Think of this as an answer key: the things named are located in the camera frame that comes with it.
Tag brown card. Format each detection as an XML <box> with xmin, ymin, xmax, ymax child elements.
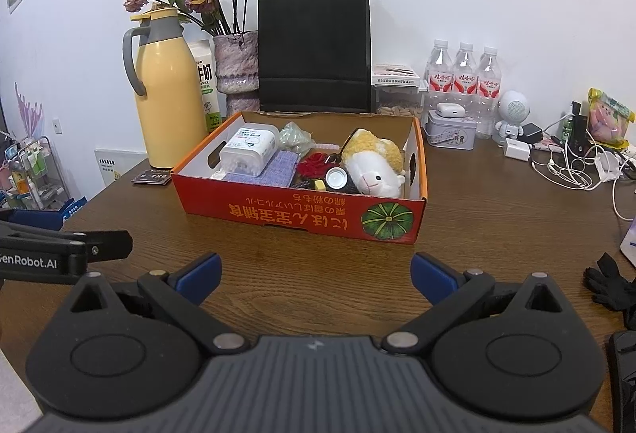
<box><xmin>132</xmin><ymin>169</ymin><xmax>174</xmax><ymax>186</ymax></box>

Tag purple wall sticker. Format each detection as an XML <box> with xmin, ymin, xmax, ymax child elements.
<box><xmin>14</xmin><ymin>82</ymin><xmax>45</xmax><ymax>138</ymax></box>

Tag white milk carton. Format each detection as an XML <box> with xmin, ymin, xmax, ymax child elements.
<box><xmin>188</xmin><ymin>39</ymin><xmax>222</xmax><ymax>136</ymax></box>

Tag water bottle red label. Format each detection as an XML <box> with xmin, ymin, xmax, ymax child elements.
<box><xmin>425</xmin><ymin>39</ymin><xmax>454</xmax><ymax>111</ymax></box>
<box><xmin>475</xmin><ymin>46</ymin><xmax>502</xmax><ymax>140</ymax></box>
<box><xmin>452</xmin><ymin>42</ymin><xmax>478</xmax><ymax>111</ymax></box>

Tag white printed tin box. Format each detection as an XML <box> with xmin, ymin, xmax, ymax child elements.
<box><xmin>426</xmin><ymin>110</ymin><xmax>479</xmax><ymax>150</ymax></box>

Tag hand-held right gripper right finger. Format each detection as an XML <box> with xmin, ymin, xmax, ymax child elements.
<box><xmin>382</xmin><ymin>251</ymin><xmax>565</xmax><ymax>355</ymax></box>

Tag black gloves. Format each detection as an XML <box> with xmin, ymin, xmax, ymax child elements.
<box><xmin>582</xmin><ymin>252</ymin><xmax>636</xmax><ymax>329</ymax></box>

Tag clear seed container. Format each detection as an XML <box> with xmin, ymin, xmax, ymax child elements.
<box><xmin>371</xmin><ymin>64</ymin><xmax>429</xmax><ymax>118</ymax></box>

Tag purple tissue pack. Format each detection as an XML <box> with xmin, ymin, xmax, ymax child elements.
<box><xmin>620</xmin><ymin>214</ymin><xmax>636</xmax><ymax>265</ymax></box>

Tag white charger block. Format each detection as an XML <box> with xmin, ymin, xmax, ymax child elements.
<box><xmin>503</xmin><ymin>138</ymin><xmax>531</xmax><ymax>161</ymax></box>

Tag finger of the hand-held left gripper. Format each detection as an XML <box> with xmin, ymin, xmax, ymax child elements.
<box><xmin>0</xmin><ymin>221</ymin><xmax>134</xmax><ymax>265</ymax></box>
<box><xmin>0</xmin><ymin>208</ymin><xmax>64</xmax><ymax>233</ymax></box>

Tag red rose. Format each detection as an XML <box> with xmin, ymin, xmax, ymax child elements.
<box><xmin>297</xmin><ymin>152</ymin><xmax>341</xmax><ymax>180</ymax></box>

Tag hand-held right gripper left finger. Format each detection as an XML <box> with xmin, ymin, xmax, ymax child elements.
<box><xmin>70</xmin><ymin>252</ymin><xmax>249</xmax><ymax>355</ymax></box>

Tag yellow white plush toy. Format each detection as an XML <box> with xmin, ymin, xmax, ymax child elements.
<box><xmin>340</xmin><ymin>128</ymin><xmax>407</xmax><ymax>198</ymax></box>

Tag black paper bag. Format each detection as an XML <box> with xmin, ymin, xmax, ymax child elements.
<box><xmin>257</xmin><ymin>0</ymin><xmax>373</xmax><ymax>114</ymax></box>

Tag black stand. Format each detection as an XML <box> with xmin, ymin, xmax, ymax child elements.
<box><xmin>605</xmin><ymin>331</ymin><xmax>636</xmax><ymax>433</ymax></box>

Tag white robot-shaped speaker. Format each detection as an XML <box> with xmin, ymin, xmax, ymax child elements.
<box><xmin>493</xmin><ymin>90</ymin><xmax>530</xmax><ymax>146</ymax></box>

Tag yellow thermos jug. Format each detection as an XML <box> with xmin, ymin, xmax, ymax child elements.
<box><xmin>122</xmin><ymin>7</ymin><xmax>209</xmax><ymax>169</ymax></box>

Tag large white bottle cap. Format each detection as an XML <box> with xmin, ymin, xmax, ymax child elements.
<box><xmin>325</xmin><ymin>167</ymin><xmax>351</xmax><ymax>190</ymax></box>

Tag red cardboard box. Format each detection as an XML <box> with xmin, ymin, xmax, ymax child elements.
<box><xmin>170</xmin><ymin>111</ymin><xmax>428</xmax><ymax>246</ymax></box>

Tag metal trolley rack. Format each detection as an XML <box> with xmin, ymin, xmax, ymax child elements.
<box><xmin>0</xmin><ymin>130</ymin><xmax>70</xmax><ymax>215</ymax></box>

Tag yellow snack packet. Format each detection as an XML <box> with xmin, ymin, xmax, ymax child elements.
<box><xmin>587</xmin><ymin>87</ymin><xmax>636</xmax><ymax>150</ymax></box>

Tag tangle of white cables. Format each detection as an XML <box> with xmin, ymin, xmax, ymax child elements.
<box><xmin>529</xmin><ymin>115</ymin><xmax>636</xmax><ymax>220</ymax></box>

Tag iridescent plastic bottle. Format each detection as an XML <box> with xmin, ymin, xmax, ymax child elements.
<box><xmin>278</xmin><ymin>122</ymin><xmax>314</xmax><ymax>155</ymax></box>

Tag small black bottle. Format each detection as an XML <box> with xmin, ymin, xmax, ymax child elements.
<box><xmin>570</xmin><ymin>101</ymin><xmax>587</xmax><ymax>150</ymax></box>

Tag pink mottled vase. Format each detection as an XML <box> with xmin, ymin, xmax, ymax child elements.
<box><xmin>213</xmin><ymin>30</ymin><xmax>260</xmax><ymax>113</ymax></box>

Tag clear white plastic box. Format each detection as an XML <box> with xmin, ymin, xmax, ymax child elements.
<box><xmin>219</xmin><ymin>123</ymin><xmax>280</xmax><ymax>178</ymax></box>

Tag purple cloth pouch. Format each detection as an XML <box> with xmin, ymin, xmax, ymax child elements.
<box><xmin>223</xmin><ymin>150</ymin><xmax>301</xmax><ymax>189</ymax></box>

